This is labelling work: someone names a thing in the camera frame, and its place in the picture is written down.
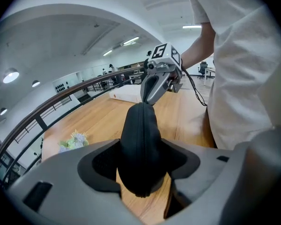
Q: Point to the black dome pendant lamp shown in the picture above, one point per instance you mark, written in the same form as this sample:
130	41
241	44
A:
11	76
3	111
36	84

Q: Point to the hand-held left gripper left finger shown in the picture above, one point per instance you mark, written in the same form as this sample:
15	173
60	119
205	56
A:
65	184

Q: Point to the black office chair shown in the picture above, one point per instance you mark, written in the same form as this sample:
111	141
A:
202	68

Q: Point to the white desk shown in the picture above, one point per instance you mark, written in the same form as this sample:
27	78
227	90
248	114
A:
210	69

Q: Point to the person's white t-shirt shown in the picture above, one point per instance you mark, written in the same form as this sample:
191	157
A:
243	67

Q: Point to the cluster of black wall discs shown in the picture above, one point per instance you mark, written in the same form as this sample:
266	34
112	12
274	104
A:
60	88

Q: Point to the person's right forearm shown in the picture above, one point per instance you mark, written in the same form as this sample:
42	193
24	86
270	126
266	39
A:
196	50

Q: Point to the person's right hand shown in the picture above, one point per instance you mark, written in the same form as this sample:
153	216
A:
174	76

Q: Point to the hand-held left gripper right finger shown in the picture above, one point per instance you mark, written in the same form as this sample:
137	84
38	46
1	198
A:
208	167

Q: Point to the white flat box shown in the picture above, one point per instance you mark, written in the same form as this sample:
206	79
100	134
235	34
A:
126	94

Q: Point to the black zippered pouch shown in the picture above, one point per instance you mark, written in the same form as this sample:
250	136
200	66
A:
140	149

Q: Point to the pale blue flower bouquet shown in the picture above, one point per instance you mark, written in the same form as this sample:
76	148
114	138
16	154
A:
76	139

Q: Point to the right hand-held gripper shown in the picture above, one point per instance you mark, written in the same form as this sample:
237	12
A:
165	55

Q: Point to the ceiling fluorescent light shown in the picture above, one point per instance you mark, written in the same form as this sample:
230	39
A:
192	27
107	53
131	40

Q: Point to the black railing wooden handrail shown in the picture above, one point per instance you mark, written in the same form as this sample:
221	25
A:
61	97

